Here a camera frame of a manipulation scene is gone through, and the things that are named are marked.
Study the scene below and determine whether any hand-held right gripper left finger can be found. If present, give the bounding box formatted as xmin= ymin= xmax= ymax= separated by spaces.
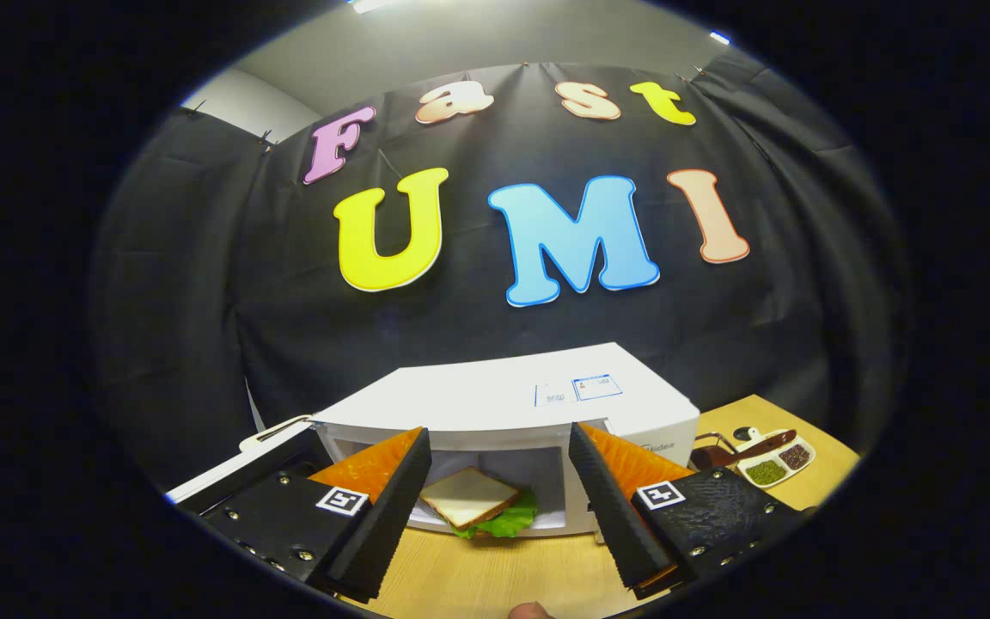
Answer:
xmin=201 ymin=427 xmax=433 ymax=603

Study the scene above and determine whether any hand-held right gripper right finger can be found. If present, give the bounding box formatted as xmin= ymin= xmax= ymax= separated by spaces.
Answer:
xmin=568 ymin=421 xmax=805 ymax=600

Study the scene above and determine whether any lettuce sandwich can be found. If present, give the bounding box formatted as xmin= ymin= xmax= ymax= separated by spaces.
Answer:
xmin=419 ymin=466 xmax=539 ymax=540

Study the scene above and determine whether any white microwave oven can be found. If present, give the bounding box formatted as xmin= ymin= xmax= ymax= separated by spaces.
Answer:
xmin=167 ymin=342 xmax=702 ymax=538

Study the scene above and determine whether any white divided grain dish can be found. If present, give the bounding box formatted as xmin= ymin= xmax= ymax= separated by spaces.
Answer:
xmin=736 ymin=427 xmax=816 ymax=489

